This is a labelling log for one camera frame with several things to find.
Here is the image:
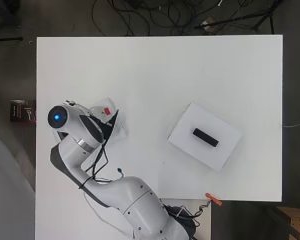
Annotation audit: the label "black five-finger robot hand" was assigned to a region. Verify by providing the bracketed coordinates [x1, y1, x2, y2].
[104, 109, 120, 135]

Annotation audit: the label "black holder block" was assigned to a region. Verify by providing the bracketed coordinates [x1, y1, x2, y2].
[192, 127, 220, 148]

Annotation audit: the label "orange clamp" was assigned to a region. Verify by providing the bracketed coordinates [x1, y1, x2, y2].
[204, 192, 223, 207]

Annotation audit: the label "white hanging sheet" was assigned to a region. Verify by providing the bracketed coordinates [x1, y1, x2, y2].
[0, 129, 36, 240]

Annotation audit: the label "wooden box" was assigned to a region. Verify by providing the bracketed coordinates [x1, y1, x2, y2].
[275, 206, 300, 240]

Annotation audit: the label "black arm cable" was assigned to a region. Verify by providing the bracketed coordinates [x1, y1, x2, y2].
[78, 139, 124, 189]

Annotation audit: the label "white toaster cord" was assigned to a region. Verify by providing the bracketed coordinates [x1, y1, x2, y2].
[82, 189, 124, 232]

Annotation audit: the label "black floor cables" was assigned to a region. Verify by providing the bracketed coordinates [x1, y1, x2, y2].
[91, 0, 224, 37]

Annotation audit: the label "black base cable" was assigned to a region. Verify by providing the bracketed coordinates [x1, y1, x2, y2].
[163, 199, 213, 236]

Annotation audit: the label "white floor cable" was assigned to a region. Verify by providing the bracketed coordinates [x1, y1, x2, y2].
[282, 121, 300, 129]

